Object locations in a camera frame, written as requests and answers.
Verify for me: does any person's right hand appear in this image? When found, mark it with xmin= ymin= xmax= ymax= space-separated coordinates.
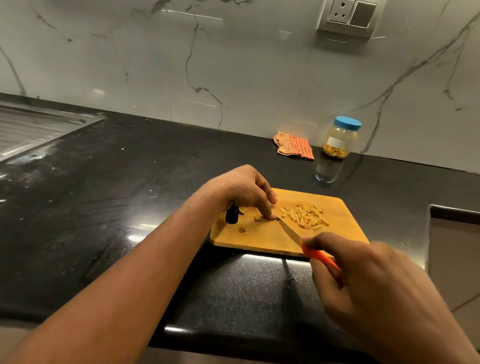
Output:
xmin=302 ymin=231 xmax=460 ymax=355

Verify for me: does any person's left hand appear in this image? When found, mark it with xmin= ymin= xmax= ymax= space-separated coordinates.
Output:
xmin=204 ymin=164 xmax=278 ymax=221

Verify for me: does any orange handled kitchen knife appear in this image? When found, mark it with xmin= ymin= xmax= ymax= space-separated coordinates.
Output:
xmin=276 ymin=217 xmax=343 ymax=275

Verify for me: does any person's left forearm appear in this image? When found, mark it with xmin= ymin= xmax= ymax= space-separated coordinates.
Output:
xmin=0 ymin=184 xmax=226 ymax=364

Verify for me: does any person's right forearm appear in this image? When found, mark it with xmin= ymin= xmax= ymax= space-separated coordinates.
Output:
xmin=369 ymin=319 xmax=480 ymax=364

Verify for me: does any wooden cutting board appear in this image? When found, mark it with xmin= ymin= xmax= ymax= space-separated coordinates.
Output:
xmin=209 ymin=187 xmax=370 ymax=260

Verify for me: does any pile of chopped yellow strips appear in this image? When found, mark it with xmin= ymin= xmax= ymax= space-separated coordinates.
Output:
xmin=278 ymin=203 xmax=330 ymax=230

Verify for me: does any orange checked cloth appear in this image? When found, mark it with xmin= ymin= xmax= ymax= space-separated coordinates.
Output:
xmin=272 ymin=131 xmax=315 ymax=161

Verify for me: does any blue lidded clear jar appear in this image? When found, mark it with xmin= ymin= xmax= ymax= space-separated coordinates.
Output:
xmin=322 ymin=116 xmax=363 ymax=160

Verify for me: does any steel sink drainboard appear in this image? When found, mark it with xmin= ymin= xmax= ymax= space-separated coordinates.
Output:
xmin=0 ymin=100 xmax=107 ymax=163

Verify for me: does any white wall socket plate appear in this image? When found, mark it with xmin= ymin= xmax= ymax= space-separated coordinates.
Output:
xmin=316 ymin=0 xmax=388 ymax=39

